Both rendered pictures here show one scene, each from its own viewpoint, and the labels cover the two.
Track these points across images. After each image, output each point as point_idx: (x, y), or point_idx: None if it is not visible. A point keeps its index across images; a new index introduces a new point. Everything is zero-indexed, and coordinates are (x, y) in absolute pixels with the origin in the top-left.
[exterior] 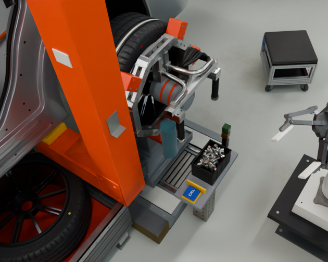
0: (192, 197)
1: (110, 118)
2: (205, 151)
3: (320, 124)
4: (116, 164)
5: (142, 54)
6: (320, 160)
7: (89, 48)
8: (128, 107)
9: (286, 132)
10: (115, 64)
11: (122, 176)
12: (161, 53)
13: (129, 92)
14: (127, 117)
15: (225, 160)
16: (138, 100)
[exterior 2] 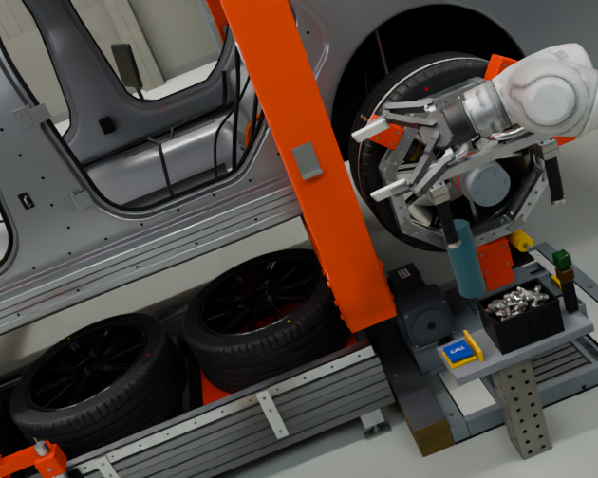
0: (453, 356)
1: (298, 148)
2: (513, 291)
3: (425, 123)
4: (319, 233)
5: (420, 99)
6: (417, 183)
7: (257, 37)
8: (382, 173)
9: (369, 126)
10: (305, 72)
11: (333, 263)
12: (451, 100)
13: (388, 152)
14: (336, 163)
15: (541, 317)
16: (399, 165)
